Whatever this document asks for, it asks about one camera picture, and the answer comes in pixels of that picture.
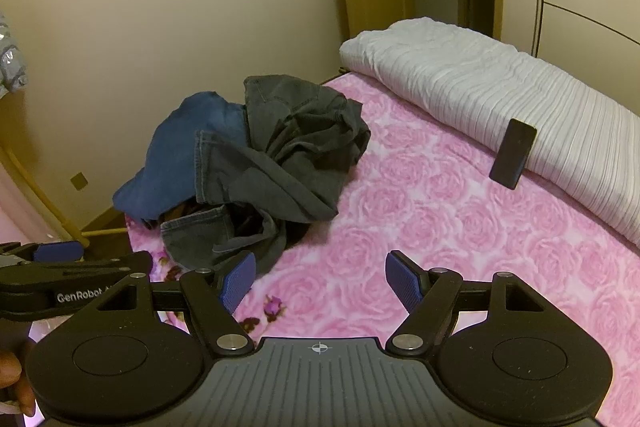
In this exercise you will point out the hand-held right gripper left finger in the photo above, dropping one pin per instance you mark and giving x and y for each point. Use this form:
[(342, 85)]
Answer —
[(237, 279)]

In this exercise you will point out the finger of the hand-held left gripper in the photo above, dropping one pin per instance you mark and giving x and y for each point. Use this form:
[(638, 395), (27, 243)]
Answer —
[(57, 252)]

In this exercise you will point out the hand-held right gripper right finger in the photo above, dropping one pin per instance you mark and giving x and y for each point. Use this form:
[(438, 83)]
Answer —
[(402, 282)]

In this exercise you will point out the dark grey jeans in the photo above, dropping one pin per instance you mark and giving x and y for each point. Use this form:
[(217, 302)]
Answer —
[(300, 132)]

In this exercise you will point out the person's left hand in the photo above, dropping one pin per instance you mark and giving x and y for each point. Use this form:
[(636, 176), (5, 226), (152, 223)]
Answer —
[(12, 372)]

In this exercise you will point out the pink floral blanket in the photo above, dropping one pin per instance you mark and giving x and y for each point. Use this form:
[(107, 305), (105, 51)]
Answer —
[(425, 217)]

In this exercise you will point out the blue jeans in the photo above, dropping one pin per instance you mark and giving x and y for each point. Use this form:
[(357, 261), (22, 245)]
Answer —
[(170, 157)]

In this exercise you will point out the black smartphone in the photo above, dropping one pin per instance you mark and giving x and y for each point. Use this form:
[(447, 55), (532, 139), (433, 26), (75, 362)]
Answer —
[(512, 154)]

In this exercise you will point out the white striped quilt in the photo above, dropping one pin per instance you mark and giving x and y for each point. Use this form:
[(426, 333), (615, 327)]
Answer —
[(500, 77)]

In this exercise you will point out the wooden frame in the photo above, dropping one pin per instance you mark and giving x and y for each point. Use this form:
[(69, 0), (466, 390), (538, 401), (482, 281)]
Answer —
[(40, 197)]

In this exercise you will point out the beige wall socket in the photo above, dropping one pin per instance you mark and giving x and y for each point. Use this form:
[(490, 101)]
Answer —
[(79, 181)]

